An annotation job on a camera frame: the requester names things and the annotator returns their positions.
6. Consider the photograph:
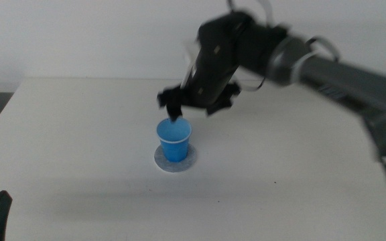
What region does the blue paper cup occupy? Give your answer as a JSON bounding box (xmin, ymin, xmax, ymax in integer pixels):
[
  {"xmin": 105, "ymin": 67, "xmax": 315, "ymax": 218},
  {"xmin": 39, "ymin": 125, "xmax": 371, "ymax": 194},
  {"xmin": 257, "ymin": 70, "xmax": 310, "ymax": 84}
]
[{"xmin": 155, "ymin": 116, "xmax": 193, "ymax": 163}]

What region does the round grey cup mat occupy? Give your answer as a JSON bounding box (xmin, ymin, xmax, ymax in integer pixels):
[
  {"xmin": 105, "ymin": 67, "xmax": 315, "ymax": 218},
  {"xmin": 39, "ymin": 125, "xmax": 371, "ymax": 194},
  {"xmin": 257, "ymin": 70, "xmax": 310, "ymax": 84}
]
[{"xmin": 153, "ymin": 143, "xmax": 198, "ymax": 173}]

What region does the grey looped arm cable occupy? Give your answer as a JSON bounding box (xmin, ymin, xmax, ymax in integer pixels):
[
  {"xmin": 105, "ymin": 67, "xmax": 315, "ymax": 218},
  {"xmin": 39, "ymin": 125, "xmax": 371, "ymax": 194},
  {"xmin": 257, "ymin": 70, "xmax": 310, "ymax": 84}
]
[{"xmin": 306, "ymin": 35, "xmax": 342, "ymax": 62}]

